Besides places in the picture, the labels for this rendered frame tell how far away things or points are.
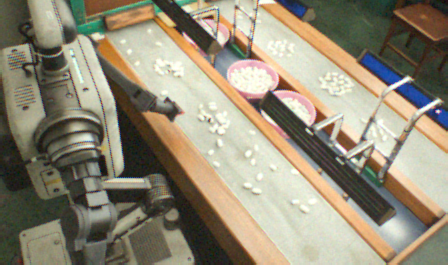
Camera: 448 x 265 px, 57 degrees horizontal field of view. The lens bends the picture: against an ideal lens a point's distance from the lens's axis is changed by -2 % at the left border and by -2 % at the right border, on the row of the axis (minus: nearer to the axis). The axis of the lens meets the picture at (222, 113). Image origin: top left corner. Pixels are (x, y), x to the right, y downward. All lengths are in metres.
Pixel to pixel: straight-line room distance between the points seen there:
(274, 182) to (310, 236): 0.27
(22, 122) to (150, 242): 1.02
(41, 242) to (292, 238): 1.05
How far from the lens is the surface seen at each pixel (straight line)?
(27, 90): 1.12
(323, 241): 1.70
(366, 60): 1.96
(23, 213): 2.69
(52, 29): 0.99
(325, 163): 1.48
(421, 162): 2.11
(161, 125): 1.92
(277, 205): 1.73
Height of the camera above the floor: 2.17
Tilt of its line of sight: 45 degrees down
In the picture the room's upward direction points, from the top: 6 degrees clockwise
